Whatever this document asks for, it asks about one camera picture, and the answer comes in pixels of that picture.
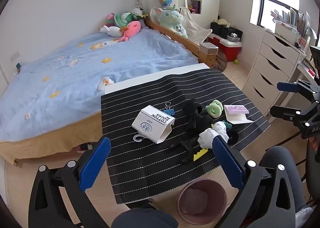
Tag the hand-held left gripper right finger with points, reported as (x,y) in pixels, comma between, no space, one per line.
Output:
(228,163)

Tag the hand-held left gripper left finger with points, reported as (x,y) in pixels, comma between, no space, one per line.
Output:
(96,160)

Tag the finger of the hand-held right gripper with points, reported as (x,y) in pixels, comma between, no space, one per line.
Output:
(287,86)
(285,113)

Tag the white tissue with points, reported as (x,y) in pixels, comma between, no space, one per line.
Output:
(207,138)

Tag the pink and white paper package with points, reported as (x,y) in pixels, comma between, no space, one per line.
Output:
(236,113)

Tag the pink waste bin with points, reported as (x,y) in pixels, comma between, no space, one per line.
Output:
(200,203)

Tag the black cloth bundle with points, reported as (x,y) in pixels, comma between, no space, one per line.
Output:
(193,118)

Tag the white cardboard sock box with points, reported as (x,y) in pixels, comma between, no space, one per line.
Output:
(152,123)

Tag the white drawer chest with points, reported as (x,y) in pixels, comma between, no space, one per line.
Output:
(270,68)

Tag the yellow hair clip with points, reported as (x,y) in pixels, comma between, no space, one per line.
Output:
(200,155)

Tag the teal binder clip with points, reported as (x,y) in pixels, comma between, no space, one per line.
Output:
(228,124)

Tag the person's right leg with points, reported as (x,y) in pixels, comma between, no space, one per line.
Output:
(277,154)

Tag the person's leg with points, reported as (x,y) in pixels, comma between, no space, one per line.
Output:
(145,219)
(277,154)

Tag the black hair clip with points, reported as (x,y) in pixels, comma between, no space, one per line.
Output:
(185,145)

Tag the wooden bed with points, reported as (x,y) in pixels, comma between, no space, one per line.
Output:
(50,143)

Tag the black striped table mat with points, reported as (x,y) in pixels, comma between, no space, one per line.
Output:
(150,168)

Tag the white storage box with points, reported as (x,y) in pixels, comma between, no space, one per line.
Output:
(286,28)

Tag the row of books and cards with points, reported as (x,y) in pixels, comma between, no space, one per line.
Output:
(300,21)

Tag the red cooler box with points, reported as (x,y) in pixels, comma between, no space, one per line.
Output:
(228,50)

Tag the brown cushion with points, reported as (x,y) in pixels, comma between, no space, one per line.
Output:
(221,61)

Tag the person's left leg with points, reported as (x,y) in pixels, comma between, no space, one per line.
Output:
(145,219)

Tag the blue binder clip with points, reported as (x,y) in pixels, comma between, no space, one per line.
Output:
(168,112)

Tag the black storage boxes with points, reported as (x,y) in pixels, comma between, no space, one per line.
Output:
(225,31)

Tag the small white box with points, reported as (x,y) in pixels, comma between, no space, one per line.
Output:
(208,48)

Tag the person's white printed shirt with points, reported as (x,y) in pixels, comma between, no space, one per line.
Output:
(303,215)

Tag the blue printed blanket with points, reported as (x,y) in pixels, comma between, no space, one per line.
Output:
(75,73)

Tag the cream hat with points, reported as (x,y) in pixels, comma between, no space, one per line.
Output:
(220,21)

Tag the small plugged charger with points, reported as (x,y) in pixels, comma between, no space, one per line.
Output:
(18,68)

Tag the white seal plush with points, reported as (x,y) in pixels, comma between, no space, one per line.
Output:
(111,31)

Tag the mint unicorn plush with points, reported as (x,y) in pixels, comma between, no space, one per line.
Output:
(172,20)

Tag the pink whale plush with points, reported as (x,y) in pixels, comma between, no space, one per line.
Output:
(131,29)

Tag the pink and purple plush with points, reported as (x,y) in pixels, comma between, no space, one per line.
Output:
(109,19)

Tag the green striped plush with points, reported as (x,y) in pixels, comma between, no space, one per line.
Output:
(123,19)

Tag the green white yellow plush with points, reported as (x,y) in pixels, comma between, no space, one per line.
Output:
(137,13)

